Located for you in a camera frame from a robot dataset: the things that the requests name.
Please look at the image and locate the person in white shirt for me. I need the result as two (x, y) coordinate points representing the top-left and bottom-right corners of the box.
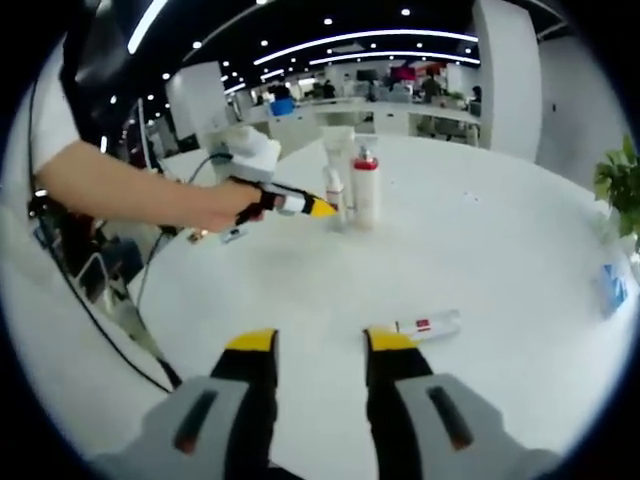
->
(1, 42), (176, 451)

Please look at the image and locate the red collar skincare pump bottle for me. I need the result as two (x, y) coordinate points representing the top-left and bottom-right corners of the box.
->
(348, 141), (384, 231)

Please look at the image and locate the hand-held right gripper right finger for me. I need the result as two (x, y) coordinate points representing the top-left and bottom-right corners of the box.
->
(362, 327), (562, 480)

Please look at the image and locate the potted green plant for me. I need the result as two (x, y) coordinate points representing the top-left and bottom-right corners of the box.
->
(593, 133), (640, 242)

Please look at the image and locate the blue white tissue pack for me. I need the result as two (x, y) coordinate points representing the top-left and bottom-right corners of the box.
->
(594, 260), (632, 319)

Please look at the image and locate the person's left hand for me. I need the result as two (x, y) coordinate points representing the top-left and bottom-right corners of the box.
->
(202, 180), (267, 235)

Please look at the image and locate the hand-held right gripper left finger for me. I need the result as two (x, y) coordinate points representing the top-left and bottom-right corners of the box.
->
(91, 328), (280, 480)

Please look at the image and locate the red label white skincare tube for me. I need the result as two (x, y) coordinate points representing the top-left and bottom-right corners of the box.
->
(396, 308), (461, 343)

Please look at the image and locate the long white counter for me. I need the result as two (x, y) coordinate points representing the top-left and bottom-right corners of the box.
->
(239, 94), (484, 151)

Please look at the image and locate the black cable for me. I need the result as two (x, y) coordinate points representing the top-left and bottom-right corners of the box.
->
(27, 82), (174, 394)

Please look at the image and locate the long ceiling light strip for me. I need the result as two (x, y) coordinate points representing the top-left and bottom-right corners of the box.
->
(127, 0), (170, 54)

